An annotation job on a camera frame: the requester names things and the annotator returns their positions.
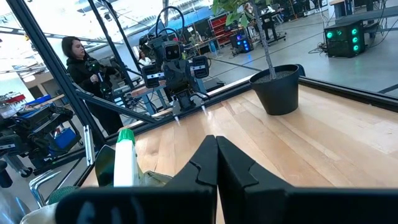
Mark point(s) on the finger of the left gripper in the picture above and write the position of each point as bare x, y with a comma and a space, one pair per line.
200, 67
152, 76

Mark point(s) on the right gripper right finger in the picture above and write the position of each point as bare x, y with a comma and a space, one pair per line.
295, 205

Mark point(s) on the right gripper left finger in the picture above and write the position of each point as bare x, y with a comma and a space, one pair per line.
140, 205

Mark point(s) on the green plastic spray bottle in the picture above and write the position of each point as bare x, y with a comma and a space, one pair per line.
124, 165

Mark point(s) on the black neighbouring robot arm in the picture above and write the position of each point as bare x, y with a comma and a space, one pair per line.
31, 124

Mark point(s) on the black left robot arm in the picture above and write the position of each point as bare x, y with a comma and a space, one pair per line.
149, 45

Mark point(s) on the wooden workbench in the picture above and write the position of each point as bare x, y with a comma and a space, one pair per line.
146, 90

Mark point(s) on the person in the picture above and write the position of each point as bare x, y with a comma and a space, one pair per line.
143, 59
81, 71

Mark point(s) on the red shelving rack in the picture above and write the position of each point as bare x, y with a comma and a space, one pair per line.
219, 29

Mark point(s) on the green potted tree black pot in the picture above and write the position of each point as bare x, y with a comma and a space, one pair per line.
276, 90

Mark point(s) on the blue storage bin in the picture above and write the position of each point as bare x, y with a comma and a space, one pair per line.
63, 138

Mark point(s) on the black computer teal fans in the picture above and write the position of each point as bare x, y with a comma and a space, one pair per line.
342, 40

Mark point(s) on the black diagonal frame brace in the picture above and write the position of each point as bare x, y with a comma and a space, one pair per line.
118, 109

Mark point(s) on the black frame upright post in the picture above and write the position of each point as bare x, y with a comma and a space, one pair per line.
109, 37

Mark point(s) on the silver beam bracket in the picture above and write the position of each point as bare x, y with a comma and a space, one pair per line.
88, 146

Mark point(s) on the black overhead frame beam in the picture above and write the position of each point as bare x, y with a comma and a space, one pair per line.
46, 62

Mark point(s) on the black table frame extrusion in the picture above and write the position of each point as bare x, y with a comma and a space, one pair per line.
342, 90

